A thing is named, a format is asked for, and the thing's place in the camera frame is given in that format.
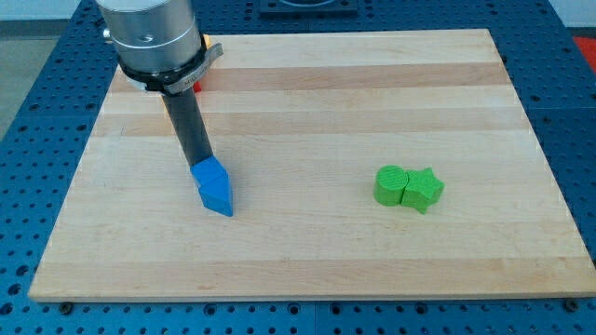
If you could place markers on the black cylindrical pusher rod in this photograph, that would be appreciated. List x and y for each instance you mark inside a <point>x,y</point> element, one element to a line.
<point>188,124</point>

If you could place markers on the light wooden board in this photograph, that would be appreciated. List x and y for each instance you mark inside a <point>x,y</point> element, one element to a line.
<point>302,123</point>

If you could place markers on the red object at right edge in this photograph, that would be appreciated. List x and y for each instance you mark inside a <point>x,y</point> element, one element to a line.
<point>587,46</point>

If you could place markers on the green cylinder block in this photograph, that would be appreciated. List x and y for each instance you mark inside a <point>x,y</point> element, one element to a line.
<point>389,186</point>

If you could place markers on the yellow block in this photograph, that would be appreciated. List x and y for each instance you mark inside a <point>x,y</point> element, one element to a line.
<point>207,41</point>

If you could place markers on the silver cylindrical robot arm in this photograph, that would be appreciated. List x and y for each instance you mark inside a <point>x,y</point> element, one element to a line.
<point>158,43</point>

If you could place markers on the blue cube block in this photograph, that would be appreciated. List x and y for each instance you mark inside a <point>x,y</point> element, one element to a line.
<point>208,170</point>

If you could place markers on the green star block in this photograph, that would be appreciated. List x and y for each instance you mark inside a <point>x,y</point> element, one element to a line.
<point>422,190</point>

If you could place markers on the blue triangular block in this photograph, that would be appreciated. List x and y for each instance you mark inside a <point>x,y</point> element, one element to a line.
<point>216,195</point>

